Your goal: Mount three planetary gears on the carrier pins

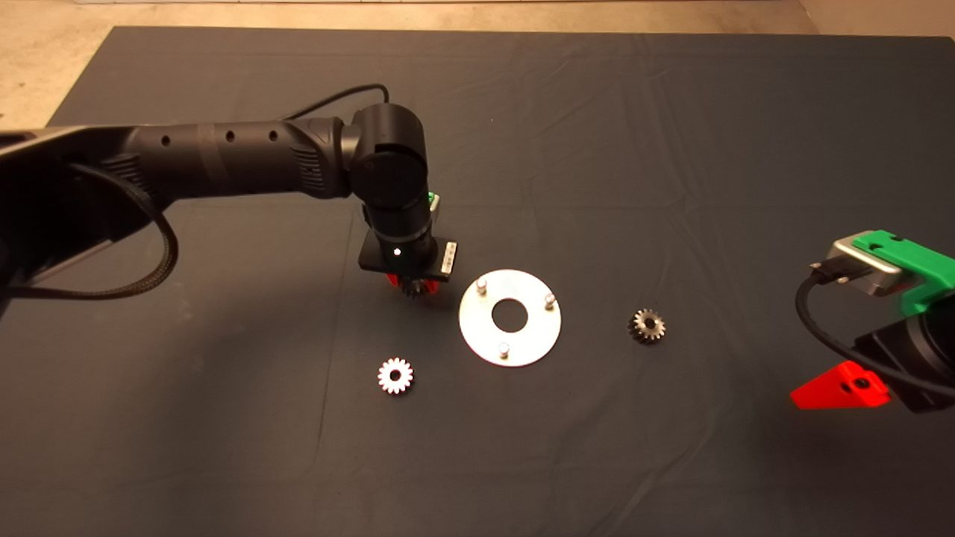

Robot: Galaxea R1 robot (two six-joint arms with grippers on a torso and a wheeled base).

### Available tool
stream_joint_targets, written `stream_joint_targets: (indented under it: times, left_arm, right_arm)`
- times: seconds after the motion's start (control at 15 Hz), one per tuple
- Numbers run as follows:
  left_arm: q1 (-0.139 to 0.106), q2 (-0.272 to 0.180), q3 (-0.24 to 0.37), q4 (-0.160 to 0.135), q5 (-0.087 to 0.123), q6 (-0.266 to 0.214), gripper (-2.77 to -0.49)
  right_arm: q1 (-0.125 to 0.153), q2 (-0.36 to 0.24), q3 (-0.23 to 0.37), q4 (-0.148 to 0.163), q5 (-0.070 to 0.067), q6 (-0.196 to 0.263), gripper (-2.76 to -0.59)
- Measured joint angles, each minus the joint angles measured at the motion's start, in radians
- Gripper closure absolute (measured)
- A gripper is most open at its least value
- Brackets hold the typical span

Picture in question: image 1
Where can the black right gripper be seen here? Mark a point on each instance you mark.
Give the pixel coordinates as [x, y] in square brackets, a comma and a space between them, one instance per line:
[899, 350]

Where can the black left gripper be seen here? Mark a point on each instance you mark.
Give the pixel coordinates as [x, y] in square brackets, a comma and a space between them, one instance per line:
[403, 257]

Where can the steel planetary gear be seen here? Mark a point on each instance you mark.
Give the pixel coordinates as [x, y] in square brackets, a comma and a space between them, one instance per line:
[395, 376]
[410, 289]
[647, 326]

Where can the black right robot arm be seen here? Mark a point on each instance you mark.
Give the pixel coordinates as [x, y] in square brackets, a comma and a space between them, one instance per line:
[944, 350]

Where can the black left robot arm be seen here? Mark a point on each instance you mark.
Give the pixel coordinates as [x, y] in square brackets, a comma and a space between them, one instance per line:
[224, 156]

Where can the round metal carrier plate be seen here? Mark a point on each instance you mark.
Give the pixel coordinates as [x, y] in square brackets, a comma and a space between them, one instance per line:
[477, 328]

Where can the dark grey table cloth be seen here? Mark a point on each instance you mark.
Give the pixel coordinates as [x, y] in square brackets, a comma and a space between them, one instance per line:
[597, 149]

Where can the silver left camera box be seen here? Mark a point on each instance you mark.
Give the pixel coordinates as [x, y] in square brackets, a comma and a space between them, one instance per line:
[436, 212]

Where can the silver camera box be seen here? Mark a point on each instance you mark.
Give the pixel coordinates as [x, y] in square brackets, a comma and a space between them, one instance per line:
[865, 268]
[436, 212]

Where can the silver right camera box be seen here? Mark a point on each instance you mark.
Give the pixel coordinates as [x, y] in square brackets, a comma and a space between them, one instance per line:
[865, 268]

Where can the green right camera mount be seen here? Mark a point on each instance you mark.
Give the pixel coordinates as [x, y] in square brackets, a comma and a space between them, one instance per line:
[918, 265]

